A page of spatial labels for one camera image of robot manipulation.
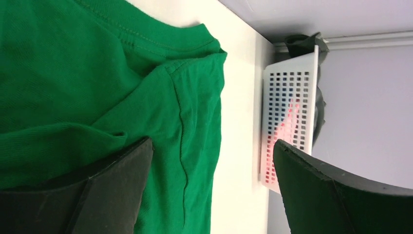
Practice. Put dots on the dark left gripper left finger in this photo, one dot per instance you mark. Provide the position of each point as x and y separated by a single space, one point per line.
103 197

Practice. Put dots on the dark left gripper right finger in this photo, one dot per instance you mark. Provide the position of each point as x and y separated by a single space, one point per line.
320 198

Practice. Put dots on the green t shirt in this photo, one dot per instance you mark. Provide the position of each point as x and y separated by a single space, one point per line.
83 79

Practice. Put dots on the pink t shirt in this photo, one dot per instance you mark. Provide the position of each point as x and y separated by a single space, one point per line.
282 123

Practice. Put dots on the white laundry basket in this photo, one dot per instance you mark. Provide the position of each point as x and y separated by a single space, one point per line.
292 78

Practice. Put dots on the grey t shirt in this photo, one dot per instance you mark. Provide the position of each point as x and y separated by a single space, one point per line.
298 45

